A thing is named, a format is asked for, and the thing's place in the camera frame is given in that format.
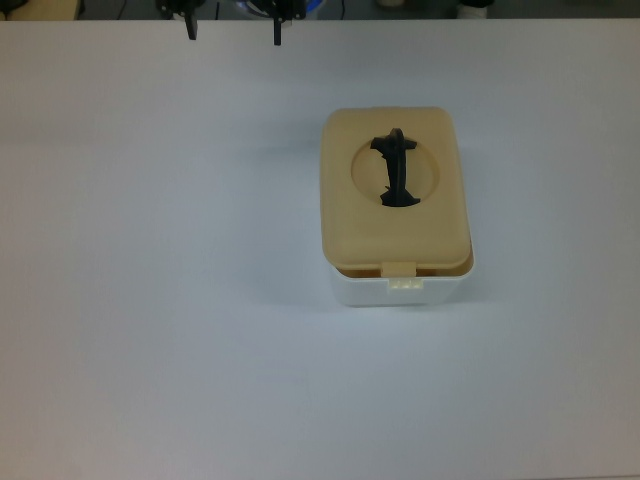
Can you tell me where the black lid handle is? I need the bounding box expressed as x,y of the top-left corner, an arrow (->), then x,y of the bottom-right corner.
369,127 -> 421,209

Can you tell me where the tan plastic case lid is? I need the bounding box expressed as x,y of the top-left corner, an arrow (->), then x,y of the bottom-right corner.
319,104 -> 474,277

